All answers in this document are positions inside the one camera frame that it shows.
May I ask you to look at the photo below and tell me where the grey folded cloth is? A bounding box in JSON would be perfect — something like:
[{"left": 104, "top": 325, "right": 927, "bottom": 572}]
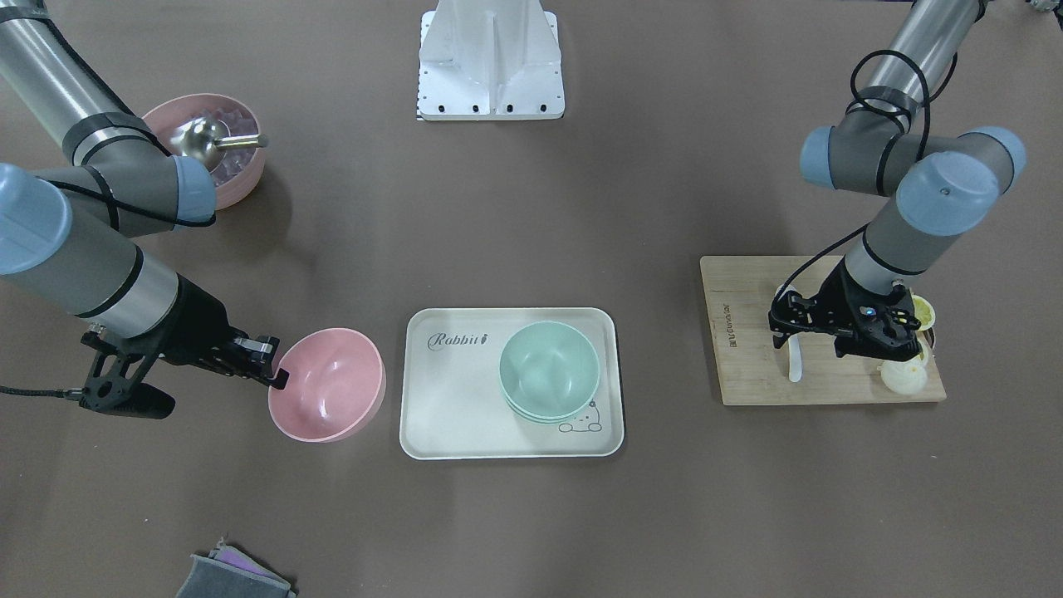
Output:
[{"left": 176, "top": 540, "right": 297, "bottom": 597}]

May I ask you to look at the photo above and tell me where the bamboo cutting board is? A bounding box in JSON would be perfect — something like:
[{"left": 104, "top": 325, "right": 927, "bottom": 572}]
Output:
[{"left": 699, "top": 255, "right": 947, "bottom": 406}]

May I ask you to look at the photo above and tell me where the white ceramic spoon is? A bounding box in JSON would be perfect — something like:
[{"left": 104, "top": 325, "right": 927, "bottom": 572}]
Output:
[{"left": 775, "top": 300, "right": 807, "bottom": 383}]

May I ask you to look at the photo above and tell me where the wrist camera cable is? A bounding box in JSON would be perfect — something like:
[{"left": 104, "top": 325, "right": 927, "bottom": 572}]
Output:
[
  {"left": 0, "top": 385, "right": 88, "bottom": 401},
  {"left": 776, "top": 50, "right": 960, "bottom": 300}
]

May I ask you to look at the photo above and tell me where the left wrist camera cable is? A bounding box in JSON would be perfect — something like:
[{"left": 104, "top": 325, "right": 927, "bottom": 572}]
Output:
[{"left": 776, "top": 50, "right": 960, "bottom": 300}]

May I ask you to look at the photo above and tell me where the white onion piece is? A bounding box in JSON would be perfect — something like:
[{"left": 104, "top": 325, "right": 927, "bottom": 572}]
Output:
[{"left": 878, "top": 359, "right": 928, "bottom": 396}]

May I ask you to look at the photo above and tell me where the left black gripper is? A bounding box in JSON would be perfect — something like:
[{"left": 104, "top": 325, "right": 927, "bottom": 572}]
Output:
[{"left": 819, "top": 262, "right": 919, "bottom": 362}]

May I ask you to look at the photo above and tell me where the large pink bowl with ice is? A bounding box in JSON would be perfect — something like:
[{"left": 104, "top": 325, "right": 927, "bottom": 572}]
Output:
[{"left": 144, "top": 92, "right": 266, "bottom": 211}]

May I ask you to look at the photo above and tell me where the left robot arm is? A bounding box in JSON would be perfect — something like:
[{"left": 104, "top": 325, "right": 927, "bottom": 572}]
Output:
[{"left": 773, "top": 1, "right": 1026, "bottom": 362}]

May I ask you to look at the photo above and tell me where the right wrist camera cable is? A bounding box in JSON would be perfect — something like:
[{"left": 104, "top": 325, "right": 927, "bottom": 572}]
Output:
[{"left": 0, "top": 385, "right": 88, "bottom": 401}]

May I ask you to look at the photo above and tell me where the green bowl stack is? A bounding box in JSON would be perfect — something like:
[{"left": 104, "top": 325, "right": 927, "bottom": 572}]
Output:
[{"left": 497, "top": 321, "right": 601, "bottom": 424}]

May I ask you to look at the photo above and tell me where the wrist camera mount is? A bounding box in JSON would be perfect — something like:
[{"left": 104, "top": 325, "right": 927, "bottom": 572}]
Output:
[
  {"left": 77, "top": 325, "right": 175, "bottom": 418},
  {"left": 767, "top": 285, "right": 840, "bottom": 351}
]

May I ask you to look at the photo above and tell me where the metal ice scoop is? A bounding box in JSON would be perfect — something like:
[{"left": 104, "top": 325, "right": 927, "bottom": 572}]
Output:
[{"left": 169, "top": 116, "right": 269, "bottom": 170}]

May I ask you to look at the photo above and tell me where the lemon half slice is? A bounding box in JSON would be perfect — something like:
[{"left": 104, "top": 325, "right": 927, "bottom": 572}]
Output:
[{"left": 911, "top": 294, "right": 935, "bottom": 332}]

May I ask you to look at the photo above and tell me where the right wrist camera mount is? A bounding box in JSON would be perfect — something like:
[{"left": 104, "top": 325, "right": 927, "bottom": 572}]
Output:
[{"left": 77, "top": 325, "right": 175, "bottom": 418}]

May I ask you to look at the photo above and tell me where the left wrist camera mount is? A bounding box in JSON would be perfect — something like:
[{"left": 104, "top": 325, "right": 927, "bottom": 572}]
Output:
[{"left": 767, "top": 285, "right": 840, "bottom": 351}]

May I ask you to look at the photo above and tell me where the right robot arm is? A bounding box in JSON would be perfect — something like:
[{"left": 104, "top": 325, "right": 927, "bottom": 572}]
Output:
[{"left": 2, "top": 1, "right": 287, "bottom": 399}]

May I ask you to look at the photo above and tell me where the small pink bowl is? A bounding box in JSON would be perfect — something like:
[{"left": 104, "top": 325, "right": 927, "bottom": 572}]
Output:
[{"left": 268, "top": 328, "right": 387, "bottom": 444}]

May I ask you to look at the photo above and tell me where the white pedestal column base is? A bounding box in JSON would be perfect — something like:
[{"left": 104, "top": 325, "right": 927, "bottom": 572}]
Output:
[{"left": 415, "top": 1, "right": 566, "bottom": 121}]

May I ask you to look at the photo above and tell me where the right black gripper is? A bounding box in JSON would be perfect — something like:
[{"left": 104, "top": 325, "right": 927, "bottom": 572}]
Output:
[{"left": 149, "top": 277, "right": 289, "bottom": 390}]

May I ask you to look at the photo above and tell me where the white rabbit tray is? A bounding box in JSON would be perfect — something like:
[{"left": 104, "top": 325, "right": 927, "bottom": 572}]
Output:
[{"left": 399, "top": 307, "right": 625, "bottom": 459}]

